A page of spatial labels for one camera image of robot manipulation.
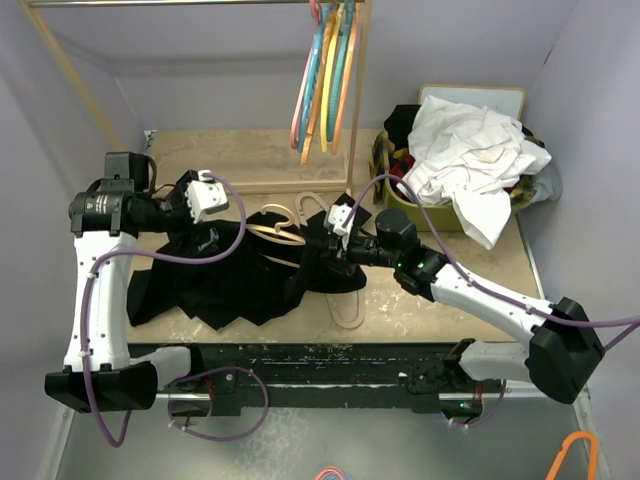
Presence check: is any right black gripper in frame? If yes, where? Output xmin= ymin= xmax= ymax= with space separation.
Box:
xmin=312 ymin=226 xmax=401 ymax=276

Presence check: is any beige plastic hanger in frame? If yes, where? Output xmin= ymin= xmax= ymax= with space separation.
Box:
xmin=246 ymin=203 xmax=306 ymax=269

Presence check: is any black shirt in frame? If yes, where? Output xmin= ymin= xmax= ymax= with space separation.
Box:
xmin=126 ymin=211 xmax=367 ymax=330

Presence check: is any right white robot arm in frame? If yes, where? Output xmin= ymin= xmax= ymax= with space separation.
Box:
xmin=324 ymin=204 xmax=605 ymax=404

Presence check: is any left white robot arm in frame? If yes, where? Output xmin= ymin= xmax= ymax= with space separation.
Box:
xmin=44 ymin=152 xmax=206 ymax=413

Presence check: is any tan hanger on table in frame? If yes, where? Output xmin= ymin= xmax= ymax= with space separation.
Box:
xmin=293 ymin=192 xmax=366 ymax=330

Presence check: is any white shirt pile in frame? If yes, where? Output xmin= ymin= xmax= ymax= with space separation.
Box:
xmin=399 ymin=95 xmax=552 ymax=250

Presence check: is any yellow plastic hanger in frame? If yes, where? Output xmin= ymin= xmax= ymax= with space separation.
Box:
xmin=320 ymin=5 xmax=345 ymax=153

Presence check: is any blue plastic hanger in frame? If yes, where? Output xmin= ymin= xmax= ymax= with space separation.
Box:
xmin=297 ymin=2 xmax=331 ymax=153

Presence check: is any pink hanger on floor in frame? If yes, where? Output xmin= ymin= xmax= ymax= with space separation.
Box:
xmin=314 ymin=466 xmax=352 ymax=480

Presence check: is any teal plastic hanger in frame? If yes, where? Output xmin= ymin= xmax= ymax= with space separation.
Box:
xmin=328 ymin=1 xmax=355 ymax=143

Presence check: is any pink plastic hanger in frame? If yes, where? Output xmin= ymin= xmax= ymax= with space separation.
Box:
xmin=290 ymin=0 xmax=323 ymax=149

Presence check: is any wooden clothes rack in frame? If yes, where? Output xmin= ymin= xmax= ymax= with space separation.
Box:
xmin=1 ymin=1 xmax=368 ymax=196

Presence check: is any green laundry basket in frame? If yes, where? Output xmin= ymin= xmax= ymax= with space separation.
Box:
xmin=369 ymin=129 xmax=476 ymax=232

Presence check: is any grey cloth behind basket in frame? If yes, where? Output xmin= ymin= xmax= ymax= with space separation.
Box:
xmin=531 ymin=163 xmax=563 ymax=203

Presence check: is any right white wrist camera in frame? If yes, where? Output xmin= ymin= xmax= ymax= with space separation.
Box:
xmin=323 ymin=204 xmax=353 ymax=237

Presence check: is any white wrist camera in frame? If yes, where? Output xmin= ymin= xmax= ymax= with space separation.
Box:
xmin=184 ymin=170 xmax=229 ymax=224
xmin=323 ymin=204 xmax=353 ymax=237

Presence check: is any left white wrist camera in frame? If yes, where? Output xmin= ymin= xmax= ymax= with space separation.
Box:
xmin=184 ymin=170 xmax=229 ymax=224

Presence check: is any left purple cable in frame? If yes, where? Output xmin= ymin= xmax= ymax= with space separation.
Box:
xmin=81 ymin=172 xmax=270 ymax=448

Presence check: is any purple cable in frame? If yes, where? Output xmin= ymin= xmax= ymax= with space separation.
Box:
xmin=81 ymin=172 xmax=270 ymax=448
xmin=344 ymin=173 xmax=640 ymax=431

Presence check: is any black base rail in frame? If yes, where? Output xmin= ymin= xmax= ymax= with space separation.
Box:
xmin=161 ymin=343 xmax=502 ymax=417

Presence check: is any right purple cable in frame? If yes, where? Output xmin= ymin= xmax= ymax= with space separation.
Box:
xmin=344 ymin=173 xmax=640 ymax=431

